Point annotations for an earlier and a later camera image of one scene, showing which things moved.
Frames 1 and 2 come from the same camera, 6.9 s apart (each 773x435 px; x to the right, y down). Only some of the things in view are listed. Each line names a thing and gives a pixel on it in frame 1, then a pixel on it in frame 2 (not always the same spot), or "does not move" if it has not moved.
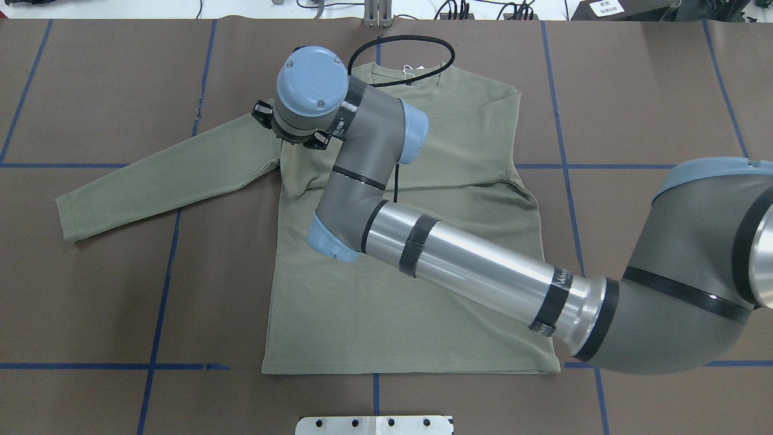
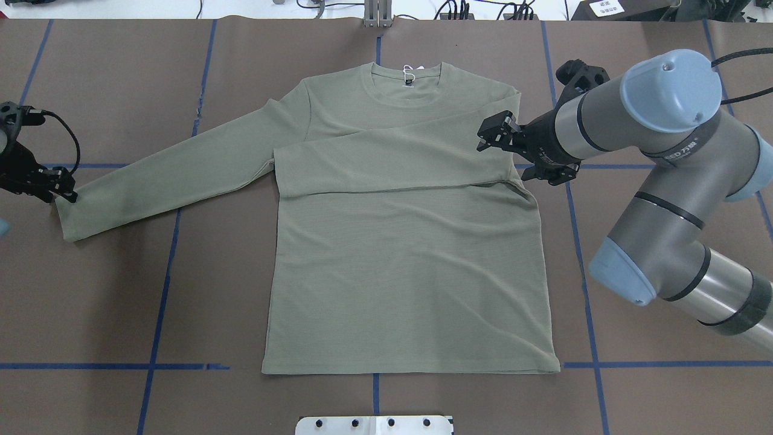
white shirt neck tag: x=404 y=70 does not move
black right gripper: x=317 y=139 -> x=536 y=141
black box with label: x=623 y=10 does not move
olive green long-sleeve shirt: x=324 y=316 does not move
